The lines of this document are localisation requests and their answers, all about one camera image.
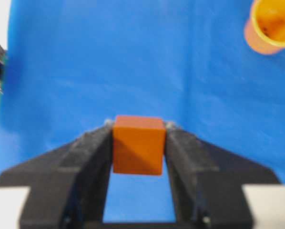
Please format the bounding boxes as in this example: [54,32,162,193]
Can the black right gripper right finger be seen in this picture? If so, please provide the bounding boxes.
[165,122,280,229]

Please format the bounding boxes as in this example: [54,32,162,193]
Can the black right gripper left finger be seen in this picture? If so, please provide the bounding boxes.
[0,122,112,229]

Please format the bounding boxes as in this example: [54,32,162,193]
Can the yellow plastic cup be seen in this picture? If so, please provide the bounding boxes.
[244,0,285,55]

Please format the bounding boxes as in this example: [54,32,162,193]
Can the blue cloth mat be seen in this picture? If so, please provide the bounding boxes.
[0,0,285,222]

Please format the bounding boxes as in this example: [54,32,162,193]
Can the orange wooden block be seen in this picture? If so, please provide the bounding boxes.
[112,115,166,176]

